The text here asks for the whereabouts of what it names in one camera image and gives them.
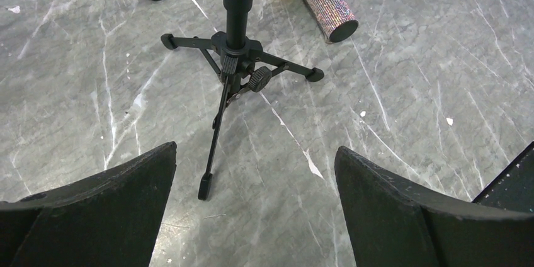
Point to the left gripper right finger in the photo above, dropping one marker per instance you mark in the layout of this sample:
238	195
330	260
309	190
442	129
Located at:
393	221

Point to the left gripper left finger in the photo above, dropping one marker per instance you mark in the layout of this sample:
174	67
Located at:
111	218

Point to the black shock mount tripod stand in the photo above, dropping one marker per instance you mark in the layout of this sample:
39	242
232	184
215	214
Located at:
240	64

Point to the glitter silver microphone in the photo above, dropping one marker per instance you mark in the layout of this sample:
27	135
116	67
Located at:
334	17

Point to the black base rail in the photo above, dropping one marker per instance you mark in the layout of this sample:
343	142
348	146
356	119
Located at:
512	189

